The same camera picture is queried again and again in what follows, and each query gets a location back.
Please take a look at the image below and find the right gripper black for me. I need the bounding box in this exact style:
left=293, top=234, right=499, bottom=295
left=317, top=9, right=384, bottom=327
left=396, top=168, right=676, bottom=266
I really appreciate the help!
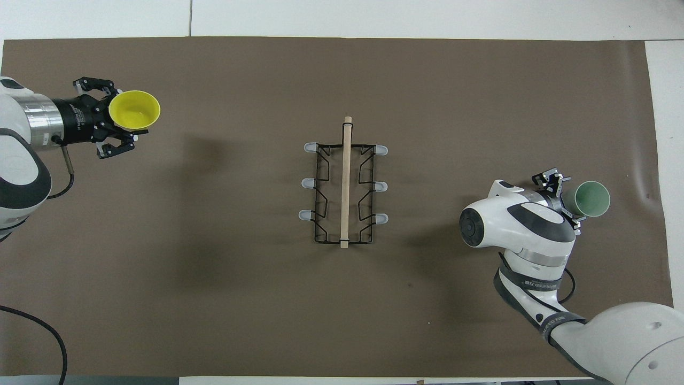
left=531, top=168, right=584, bottom=235

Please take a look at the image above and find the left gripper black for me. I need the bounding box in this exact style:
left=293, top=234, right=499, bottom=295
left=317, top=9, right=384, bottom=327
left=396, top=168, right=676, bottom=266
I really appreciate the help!
left=52, top=77, right=137, bottom=160

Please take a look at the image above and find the yellow plastic cup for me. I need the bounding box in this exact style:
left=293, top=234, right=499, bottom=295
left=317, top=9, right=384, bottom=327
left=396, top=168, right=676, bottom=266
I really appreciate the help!
left=108, top=90, right=161, bottom=131

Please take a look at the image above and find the pale green plastic cup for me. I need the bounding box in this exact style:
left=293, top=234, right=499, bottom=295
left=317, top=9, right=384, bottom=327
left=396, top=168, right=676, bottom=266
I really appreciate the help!
left=564, top=181, right=611, bottom=218

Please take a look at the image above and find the brown paper table mat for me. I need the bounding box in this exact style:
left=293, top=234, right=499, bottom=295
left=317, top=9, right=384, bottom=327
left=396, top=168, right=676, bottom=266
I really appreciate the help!
left=0, top=36, right=675, bottom=378

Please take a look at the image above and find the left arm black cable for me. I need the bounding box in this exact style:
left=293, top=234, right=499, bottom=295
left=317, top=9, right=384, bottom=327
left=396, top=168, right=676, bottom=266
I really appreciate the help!
left=47, top=136, right=75, bottom=200

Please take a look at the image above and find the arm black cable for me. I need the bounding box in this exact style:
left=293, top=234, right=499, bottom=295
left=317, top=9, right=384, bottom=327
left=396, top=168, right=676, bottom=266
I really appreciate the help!
left=558, top=266, right=577, bottom=306
left=47, top=136, right=75, bottom=200

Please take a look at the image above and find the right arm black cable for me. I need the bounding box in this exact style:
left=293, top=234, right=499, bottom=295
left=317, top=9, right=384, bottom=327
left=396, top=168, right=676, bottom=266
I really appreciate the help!
left=558, top=266, right=577, bottom=306

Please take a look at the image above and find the black wire cup rack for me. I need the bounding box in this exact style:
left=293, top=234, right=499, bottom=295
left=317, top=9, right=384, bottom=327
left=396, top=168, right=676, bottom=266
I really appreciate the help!
left=298, top=116, right=389, bottom=250

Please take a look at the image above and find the black floor cable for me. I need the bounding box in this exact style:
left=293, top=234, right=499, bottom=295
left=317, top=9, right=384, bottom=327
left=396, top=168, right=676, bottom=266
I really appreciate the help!
left=0, top=305, right=68, bottom=385

